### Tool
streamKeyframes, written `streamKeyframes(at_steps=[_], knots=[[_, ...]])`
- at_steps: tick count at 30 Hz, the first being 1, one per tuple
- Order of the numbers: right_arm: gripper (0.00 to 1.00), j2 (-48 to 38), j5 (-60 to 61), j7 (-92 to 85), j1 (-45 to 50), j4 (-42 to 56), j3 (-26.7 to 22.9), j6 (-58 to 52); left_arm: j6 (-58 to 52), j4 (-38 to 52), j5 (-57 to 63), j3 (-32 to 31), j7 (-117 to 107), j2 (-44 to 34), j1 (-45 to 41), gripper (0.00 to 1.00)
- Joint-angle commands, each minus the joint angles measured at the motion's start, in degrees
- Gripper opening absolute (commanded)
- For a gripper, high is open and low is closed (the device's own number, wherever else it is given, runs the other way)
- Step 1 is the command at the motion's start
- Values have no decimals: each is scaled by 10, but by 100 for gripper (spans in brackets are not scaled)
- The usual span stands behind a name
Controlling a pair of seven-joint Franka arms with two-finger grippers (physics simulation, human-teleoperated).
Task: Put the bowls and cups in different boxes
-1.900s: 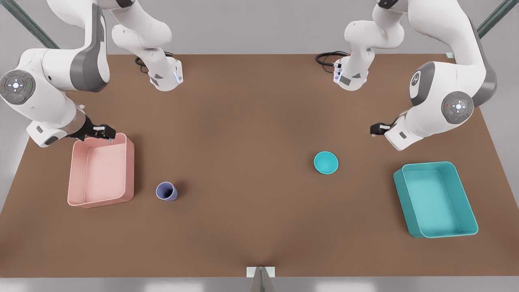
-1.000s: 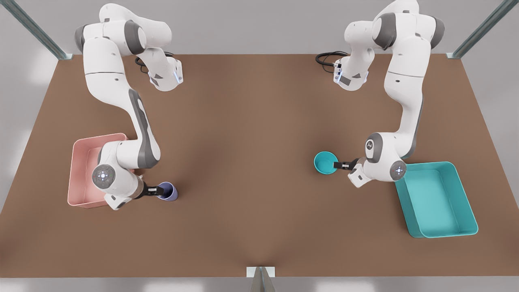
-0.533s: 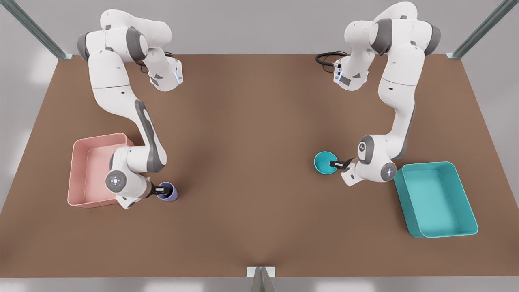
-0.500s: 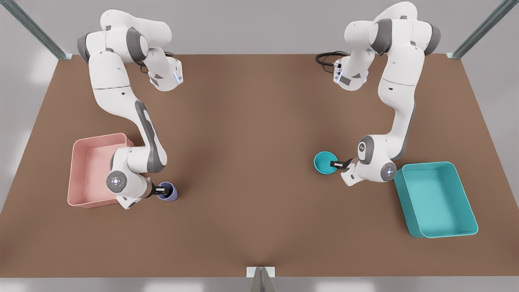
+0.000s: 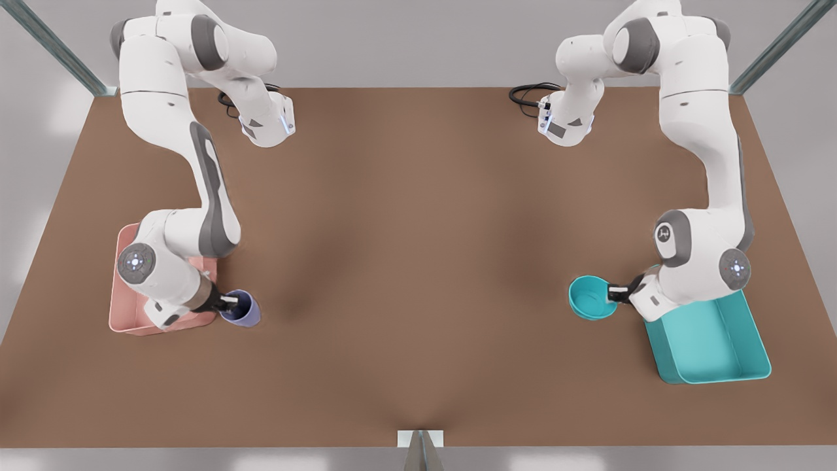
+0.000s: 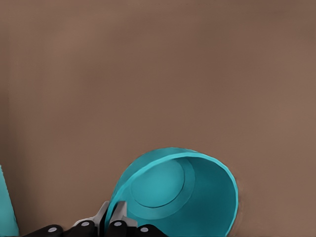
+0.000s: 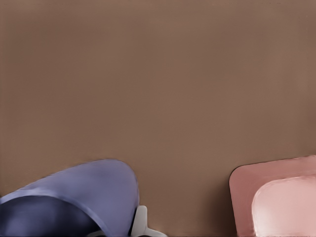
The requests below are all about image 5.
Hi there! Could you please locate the purple cup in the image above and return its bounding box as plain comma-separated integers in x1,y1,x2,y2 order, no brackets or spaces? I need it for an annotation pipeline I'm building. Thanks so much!
219,290,262,328

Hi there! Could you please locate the teal bowl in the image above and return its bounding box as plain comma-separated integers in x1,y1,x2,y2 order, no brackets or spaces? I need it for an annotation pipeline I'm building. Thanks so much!
568,275,619,321

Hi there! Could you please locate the pink box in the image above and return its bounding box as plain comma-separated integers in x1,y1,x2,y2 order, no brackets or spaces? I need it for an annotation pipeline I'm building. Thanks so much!
109,222,219,337

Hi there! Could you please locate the teal box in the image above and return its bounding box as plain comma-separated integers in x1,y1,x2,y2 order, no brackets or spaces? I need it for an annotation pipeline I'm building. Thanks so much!
644,264,772,385

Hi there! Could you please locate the black cable loop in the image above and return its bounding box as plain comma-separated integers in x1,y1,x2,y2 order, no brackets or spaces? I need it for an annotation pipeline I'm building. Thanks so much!
509,82,564,119
217,83,282,120

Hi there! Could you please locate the silver frame post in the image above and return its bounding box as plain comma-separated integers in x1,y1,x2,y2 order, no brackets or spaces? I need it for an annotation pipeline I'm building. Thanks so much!
729,0,837,96
398,430,445,471
0,0,118,97

